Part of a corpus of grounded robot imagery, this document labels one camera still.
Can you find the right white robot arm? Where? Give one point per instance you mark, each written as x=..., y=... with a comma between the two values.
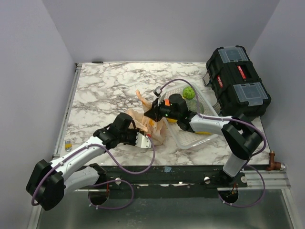
x=241, y=135

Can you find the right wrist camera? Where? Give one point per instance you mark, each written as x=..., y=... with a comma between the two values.
x=159, y=93

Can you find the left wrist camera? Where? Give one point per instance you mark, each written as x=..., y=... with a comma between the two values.
x=142, y=141

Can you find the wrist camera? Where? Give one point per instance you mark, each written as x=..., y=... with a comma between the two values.
x=159, y=93
x=142, y=141

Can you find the green netted melon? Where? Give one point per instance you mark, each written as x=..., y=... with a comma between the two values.
x=193, y=106

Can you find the black tool box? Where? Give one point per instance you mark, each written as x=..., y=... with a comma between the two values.
x=236, y=84

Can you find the small yellow grey object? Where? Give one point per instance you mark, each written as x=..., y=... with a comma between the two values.
x=68, y=145

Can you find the yellow mango back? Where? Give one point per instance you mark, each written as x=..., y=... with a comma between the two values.
x=203, y=132

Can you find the aluminium frame rail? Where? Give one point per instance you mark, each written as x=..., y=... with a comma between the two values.
x=273, y=180

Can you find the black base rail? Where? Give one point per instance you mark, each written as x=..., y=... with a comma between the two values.
x=164, y=182

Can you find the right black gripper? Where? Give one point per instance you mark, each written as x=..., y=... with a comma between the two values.
x=152, y=113

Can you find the yellow lemon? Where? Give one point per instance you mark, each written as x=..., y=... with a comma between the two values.
x=171, y=120

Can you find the brass pipe fitting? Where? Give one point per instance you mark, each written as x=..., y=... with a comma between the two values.
x=273, y=165

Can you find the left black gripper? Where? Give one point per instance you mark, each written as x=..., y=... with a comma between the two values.
x=135, y=131

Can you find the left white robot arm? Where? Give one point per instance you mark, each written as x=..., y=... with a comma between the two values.
x=51, y=181

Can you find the green custard apple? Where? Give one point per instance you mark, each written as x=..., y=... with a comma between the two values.
x=188, y=93

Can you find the orange banana-print plastic bag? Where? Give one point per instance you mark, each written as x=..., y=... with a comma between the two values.
x=156, y=130

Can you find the white plastic basket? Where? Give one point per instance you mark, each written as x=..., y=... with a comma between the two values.
x=186, y=140

